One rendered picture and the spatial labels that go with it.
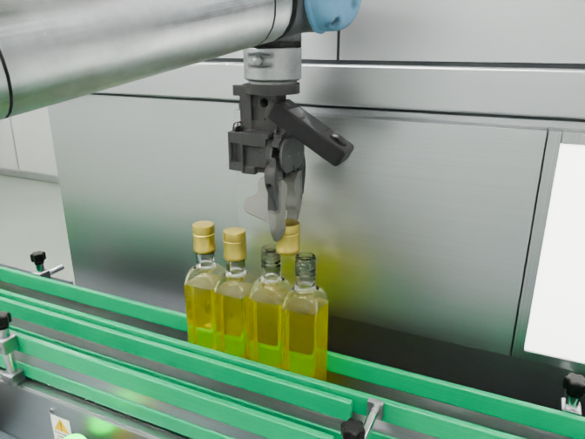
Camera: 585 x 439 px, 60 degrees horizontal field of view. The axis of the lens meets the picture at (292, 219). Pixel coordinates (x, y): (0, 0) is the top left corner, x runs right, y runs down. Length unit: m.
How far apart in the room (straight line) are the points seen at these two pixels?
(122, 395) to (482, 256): 0.58
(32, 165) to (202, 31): 5.86
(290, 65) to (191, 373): 0.50
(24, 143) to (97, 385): 5.43
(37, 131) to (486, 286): 5.54
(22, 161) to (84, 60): 6.00
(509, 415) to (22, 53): 0.71
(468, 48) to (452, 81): 0.05
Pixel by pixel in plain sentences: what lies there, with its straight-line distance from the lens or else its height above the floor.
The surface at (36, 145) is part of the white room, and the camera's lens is 6.08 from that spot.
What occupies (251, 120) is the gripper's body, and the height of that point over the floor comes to 1.33.
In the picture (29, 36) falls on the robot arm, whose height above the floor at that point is 1.43.
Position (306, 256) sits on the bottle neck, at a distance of 0.73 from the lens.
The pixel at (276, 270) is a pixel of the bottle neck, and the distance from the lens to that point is 0.75.
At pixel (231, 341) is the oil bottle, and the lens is 0.82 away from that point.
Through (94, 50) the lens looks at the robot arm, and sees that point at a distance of 0.35.
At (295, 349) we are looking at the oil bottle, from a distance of 0.76.
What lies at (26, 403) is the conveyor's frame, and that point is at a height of 0.85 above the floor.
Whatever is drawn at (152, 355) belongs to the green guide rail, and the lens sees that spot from 0.89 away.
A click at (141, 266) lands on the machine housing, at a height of 0.97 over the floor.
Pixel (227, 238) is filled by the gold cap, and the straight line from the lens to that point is 0.75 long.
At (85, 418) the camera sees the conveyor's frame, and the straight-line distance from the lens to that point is 0.92.
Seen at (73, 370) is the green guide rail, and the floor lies 0.93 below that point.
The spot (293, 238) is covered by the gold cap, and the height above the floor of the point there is 1.17.
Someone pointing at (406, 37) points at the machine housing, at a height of 1.43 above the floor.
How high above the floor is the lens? 1.43
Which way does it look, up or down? 19 degrees down
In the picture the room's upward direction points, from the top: straight up
